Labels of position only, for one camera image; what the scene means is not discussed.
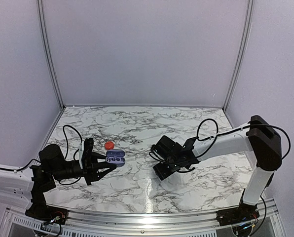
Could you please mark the left aluminium frame post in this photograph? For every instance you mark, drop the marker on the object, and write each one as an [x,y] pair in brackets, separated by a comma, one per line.
[48,56]

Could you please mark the right aluminium frame post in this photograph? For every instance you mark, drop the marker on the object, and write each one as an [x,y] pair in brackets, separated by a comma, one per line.
[241,53]

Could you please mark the grey blue charging case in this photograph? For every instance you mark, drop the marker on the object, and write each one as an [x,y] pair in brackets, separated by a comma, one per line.
[116,157]

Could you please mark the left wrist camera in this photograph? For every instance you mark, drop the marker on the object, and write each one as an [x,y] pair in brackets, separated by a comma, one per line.
[85,152]

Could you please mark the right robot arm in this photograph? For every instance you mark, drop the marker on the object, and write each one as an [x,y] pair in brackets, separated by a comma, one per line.
[255,136]

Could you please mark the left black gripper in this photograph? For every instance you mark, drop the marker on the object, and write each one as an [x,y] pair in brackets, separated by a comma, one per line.
[89,174]

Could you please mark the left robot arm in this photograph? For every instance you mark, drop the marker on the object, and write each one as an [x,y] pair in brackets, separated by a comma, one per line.
[25,187]

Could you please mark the front aluminium rail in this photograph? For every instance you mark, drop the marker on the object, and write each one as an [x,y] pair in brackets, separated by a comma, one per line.
[82,223]

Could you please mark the red earbud charging case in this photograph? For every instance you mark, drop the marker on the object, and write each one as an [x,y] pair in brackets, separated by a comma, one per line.
[109,145]

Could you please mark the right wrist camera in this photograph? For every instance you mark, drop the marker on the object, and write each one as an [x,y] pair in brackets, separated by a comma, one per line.
[153,154]

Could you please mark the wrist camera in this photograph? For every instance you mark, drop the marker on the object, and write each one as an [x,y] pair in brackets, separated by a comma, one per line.
[153,154]
[85,152]

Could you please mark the aluminium frame post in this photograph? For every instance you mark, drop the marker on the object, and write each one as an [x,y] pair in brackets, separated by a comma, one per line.
[48,56]
[241,53]

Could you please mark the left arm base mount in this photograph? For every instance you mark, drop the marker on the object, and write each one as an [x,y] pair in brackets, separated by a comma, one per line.
[40,210]

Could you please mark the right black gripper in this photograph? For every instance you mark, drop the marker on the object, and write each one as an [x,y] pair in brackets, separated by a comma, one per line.
[162,173]

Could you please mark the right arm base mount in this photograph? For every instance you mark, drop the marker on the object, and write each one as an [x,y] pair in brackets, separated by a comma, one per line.
[242,213]

